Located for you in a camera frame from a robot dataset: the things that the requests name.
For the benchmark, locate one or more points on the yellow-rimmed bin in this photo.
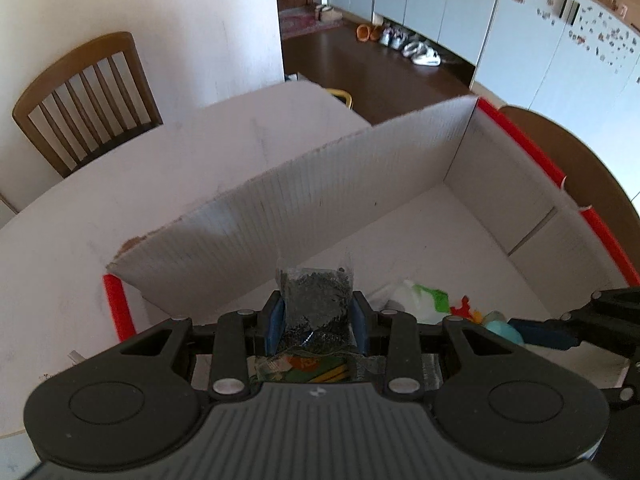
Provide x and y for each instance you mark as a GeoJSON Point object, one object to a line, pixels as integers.
{"type": "Point", "coordinates": [340, 95]}

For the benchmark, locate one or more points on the embroidered flower pouch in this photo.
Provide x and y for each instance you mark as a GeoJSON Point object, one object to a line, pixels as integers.
{"type": "Point", "coordinates": [300, 369]}

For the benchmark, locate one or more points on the beige slipper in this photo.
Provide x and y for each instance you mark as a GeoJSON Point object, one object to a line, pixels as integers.
{"type": "Point", "coordinates": [321, 12]}
{"type": "Point", "coordinates": [334, 15]}

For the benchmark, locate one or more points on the white printed plastic bag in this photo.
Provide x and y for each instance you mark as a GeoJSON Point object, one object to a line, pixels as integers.
{"type": "Point", "coordinates": [415, 302]}

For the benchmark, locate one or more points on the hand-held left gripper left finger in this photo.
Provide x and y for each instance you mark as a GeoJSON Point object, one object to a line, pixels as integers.
{"type": "Point", "coordinates": [277, 317]}

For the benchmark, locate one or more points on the red cardboard shoe box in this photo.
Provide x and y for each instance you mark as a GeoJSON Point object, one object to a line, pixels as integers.
{"type": "Point", "coordinates": [350, 185]}

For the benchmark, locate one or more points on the white sneaker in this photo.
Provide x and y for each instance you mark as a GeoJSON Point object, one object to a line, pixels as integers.
{"type": "Point", "coordinates": [402, 41]}
{"type": "Point", "coordinates": [416, 50]}
{"type": "Point", "coordinates": [386, 36]}
{"type": "Point", "coordinates": [429, 59]}

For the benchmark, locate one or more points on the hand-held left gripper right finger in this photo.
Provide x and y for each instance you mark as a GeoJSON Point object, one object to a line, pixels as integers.
{"type": "Point", "coordinates": [357, 317]}

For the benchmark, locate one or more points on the pink patterned rug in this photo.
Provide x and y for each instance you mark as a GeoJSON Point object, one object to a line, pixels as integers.
{"type": "Point", "coordinates": [300, 22]}

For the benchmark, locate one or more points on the orange slipper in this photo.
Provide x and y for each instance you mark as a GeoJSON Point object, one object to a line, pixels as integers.
{"type": "Point", "coordinates": [362, 32]}
{"type": "Point", "coordinates": [376, 34]}

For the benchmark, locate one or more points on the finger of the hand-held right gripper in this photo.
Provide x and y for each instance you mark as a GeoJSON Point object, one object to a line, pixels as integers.
{"type": "Point", "coordinates": [542, 332]}
{"type": "Point", "coordinates": [631, 395]}

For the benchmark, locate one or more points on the small teal oval box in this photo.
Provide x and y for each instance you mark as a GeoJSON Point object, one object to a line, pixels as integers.
{"type": "Point", "coordinates": [502, 329]}

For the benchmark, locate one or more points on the pale blue wall cabinet unit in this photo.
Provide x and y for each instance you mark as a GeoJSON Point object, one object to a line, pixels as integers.
{"type": "Point", "coordinates": [525, 20]}

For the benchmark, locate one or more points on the dark tea leaf packet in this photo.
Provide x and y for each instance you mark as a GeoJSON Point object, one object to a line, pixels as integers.
{"type": "Point", "coordinates": [315, 295]}

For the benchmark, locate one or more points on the brown wooden chair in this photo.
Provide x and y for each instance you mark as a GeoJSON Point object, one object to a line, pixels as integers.
{"type": "Point", "coordinates": [80, 60]}
{"type": "Point", "coordinates": [575, 155]}

